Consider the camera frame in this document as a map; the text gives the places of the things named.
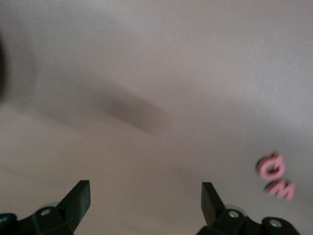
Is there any red lowercase letter w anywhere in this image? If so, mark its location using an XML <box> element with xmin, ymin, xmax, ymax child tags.
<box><xmin>265</xmin><ymin>180</ymin><xmax>295</xmax><ymax>202</ymax></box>

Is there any red foam letter Q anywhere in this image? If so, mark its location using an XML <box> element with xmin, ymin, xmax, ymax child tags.
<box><xmin>256</xmin><ymin>153</ymin><xmax>285</xmax><ymax>182</ymax></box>

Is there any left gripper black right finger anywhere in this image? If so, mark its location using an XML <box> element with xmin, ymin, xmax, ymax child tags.
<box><xmin>195</xmin><ymin>182</ymin><xmax>298</xmax><ymax>235</ymax></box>

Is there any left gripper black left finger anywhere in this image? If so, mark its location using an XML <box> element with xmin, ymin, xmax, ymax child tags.
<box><xmin>0</xmin><ymin>180</ymin><xmax>91</xmax><ymax>235</ymax></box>

